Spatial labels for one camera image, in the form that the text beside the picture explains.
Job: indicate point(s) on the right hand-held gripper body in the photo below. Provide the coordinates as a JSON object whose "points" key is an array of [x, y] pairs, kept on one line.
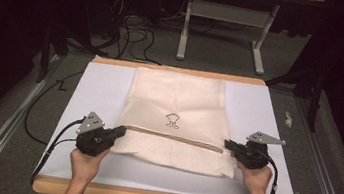
{"points": [[253, 156]]}

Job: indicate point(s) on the white metal desk frame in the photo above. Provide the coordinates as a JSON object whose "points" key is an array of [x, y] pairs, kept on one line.
{"points": [[228, 13]]}

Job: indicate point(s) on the person's left hand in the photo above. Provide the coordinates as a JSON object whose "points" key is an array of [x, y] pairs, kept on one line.
{"points": [[85, 166]]}

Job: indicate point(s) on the metal floor rail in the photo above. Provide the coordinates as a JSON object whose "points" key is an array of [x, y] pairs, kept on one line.
{"points": [[320, 177], [12, 116]]}

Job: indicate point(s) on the white table sheet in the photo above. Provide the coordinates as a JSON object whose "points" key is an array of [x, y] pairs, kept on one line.
{"points": [[103, 91]]}

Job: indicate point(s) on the cream mesh laundry bag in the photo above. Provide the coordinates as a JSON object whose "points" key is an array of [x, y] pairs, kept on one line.
{"points": [[176, 101]]}

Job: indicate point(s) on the black metal stand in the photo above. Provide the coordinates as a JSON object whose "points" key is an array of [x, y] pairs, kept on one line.
{"points": [[44, 56], [315, 102]]}

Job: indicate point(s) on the small crumpled white wrapper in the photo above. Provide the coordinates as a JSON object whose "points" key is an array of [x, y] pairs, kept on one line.
{"points": [[288, 119]]}

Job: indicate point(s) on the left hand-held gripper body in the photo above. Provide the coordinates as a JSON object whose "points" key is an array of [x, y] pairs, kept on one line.
{"points": [[92, 140]]}

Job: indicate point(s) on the person's right hand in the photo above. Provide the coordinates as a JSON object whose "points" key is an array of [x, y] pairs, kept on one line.
{"points": [[256, 182]]}

